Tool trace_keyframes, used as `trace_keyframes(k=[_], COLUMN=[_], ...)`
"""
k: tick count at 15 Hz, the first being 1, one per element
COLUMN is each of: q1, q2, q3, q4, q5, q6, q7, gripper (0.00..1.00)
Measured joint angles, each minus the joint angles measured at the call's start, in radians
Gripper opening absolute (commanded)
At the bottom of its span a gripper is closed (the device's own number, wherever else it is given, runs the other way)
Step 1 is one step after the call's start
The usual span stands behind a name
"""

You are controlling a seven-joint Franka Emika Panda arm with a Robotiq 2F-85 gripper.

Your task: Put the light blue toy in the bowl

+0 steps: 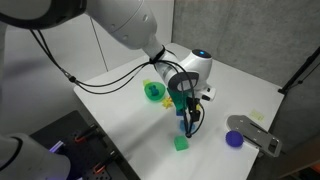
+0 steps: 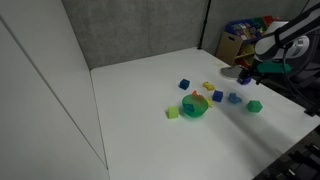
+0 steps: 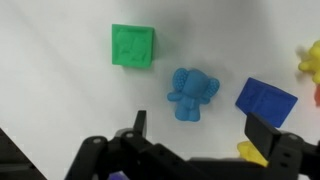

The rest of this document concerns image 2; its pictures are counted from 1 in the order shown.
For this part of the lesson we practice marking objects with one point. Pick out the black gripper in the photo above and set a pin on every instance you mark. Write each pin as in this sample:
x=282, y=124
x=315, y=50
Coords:
x=250, y=73

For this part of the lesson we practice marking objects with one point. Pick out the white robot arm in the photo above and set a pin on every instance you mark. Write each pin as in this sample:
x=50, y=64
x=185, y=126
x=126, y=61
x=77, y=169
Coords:
x=286, y=33

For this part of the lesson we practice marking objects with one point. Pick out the green translucent bowl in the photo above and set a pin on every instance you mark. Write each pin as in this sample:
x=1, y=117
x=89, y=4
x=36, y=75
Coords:
x=200, y=109

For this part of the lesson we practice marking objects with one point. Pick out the dark blue block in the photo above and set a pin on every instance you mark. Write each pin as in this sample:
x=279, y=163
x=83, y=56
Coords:
x=184, y=83

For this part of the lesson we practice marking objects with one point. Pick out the lime green block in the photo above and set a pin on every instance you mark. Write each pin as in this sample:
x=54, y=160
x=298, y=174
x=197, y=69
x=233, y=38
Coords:
x=173, y=112

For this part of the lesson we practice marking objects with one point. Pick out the light blue toy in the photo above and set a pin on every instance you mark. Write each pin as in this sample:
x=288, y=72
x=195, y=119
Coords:
x=234, y=98

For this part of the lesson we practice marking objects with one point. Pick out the wooden toy bin shelf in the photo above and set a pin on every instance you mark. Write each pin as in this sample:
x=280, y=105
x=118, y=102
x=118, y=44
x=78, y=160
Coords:
x=230, y=45

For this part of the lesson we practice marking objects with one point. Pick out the yellow star toy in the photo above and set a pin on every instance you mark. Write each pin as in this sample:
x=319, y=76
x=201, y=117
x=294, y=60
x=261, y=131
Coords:
x=209, y=102

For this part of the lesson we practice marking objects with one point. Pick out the orange toy piece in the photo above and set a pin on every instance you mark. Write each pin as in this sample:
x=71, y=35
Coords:
x=195, y=93

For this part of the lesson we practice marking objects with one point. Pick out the black pole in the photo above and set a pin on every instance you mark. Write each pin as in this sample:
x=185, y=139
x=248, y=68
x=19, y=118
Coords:
x=204, y=25

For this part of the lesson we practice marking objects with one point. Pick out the blue toy piece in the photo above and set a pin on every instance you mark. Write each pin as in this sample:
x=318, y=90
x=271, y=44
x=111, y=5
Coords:
x=189, y=107

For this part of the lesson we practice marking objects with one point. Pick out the teal camera mount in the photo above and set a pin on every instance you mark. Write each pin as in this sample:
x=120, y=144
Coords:
x=274, y=67

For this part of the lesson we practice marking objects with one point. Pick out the black bracket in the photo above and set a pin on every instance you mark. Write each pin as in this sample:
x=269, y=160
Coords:
x=313, y=110

